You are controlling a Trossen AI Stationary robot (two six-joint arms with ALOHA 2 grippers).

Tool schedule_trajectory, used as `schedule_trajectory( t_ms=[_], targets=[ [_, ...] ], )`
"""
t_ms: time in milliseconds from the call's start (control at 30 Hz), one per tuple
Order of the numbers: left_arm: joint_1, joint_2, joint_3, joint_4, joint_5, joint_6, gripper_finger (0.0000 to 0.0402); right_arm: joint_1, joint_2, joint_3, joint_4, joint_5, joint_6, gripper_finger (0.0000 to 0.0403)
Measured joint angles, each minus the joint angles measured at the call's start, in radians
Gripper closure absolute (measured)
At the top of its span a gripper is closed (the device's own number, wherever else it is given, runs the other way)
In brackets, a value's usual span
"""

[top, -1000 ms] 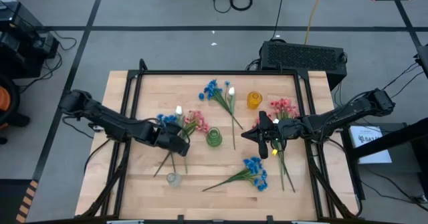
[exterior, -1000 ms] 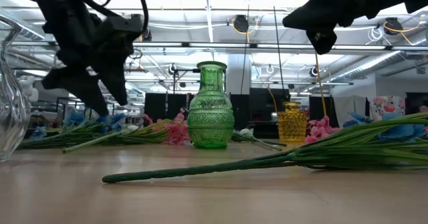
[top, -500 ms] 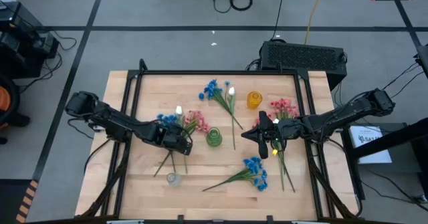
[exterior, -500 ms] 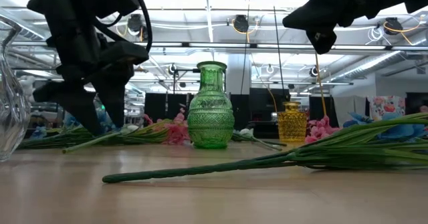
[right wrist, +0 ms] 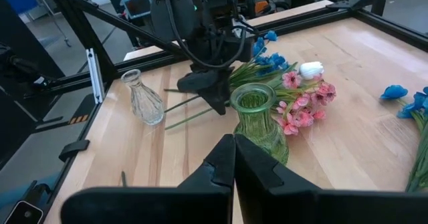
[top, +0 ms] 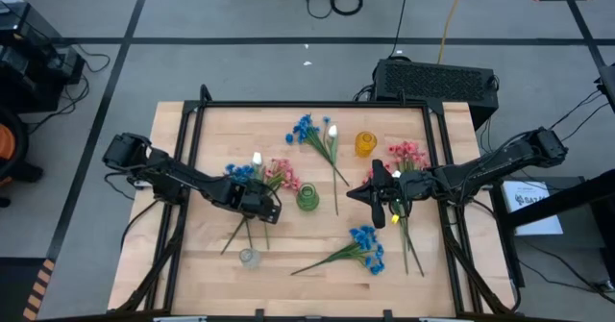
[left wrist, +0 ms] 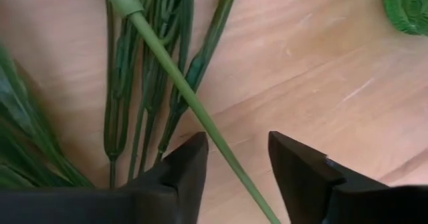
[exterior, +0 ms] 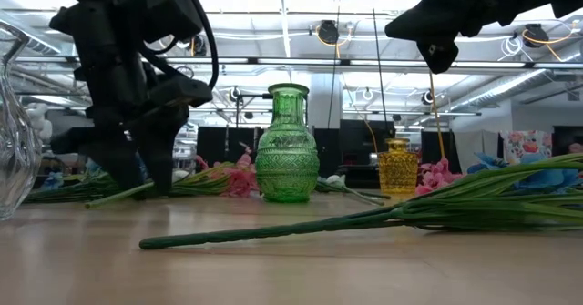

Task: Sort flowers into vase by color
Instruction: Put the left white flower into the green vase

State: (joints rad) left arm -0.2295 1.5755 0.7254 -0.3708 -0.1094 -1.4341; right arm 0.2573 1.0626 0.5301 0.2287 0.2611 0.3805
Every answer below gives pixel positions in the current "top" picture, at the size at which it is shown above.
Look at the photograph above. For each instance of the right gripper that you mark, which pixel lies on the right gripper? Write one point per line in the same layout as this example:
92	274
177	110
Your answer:
379	190

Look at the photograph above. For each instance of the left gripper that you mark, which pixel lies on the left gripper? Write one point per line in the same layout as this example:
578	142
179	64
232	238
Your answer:
247	198

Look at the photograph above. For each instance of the pink artificial flower bunch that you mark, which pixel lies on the pink artificial flower bunch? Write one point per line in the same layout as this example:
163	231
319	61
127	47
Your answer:
408	153
283	173
367	177

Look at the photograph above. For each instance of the green leaf tip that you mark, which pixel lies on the green leaf tip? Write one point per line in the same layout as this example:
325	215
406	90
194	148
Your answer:
396	173

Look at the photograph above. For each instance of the blue artificial flower bunch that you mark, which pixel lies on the blue artificial flower bunch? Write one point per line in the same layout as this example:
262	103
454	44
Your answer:
365	238
238	170
302	129

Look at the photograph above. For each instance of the white vase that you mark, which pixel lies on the white vase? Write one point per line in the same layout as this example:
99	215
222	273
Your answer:
332	131

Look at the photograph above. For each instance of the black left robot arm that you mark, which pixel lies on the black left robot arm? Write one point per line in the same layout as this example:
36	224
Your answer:
178	178

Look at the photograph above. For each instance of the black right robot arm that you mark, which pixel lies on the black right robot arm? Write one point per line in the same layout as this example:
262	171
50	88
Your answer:
480	170

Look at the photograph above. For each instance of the green glass vase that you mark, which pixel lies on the green glass vase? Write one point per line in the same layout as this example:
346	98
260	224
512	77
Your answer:
307	199

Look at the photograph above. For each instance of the amber glass vase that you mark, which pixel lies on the amber glass vase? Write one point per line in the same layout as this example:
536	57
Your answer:
365	144

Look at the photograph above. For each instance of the clear glass vase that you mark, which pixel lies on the clear glass vase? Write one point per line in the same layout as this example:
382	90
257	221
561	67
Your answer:
250	259

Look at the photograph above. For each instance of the black computer case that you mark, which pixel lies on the black computer case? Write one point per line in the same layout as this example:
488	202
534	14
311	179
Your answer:
432	86

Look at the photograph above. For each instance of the white printed paper sheet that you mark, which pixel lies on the white printed paper sheet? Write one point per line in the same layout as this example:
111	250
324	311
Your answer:
533	218

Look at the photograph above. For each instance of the black side stand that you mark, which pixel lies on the black side stand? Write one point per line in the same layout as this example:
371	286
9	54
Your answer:
557	202

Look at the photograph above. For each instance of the hazard-striped floor tape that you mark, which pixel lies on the hazard-striped floor tape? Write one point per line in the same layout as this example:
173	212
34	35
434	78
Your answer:
38	286

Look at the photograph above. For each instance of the orange shop vacuum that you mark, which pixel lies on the orange shop vacuum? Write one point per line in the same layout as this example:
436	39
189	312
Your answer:
6	144

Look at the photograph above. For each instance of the black equipment cart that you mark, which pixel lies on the black equipment cart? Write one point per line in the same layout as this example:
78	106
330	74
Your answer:
29	62

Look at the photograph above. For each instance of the silver aluminium bracket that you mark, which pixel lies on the silver aluminium bracket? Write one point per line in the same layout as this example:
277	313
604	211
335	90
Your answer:
439	320
180	319

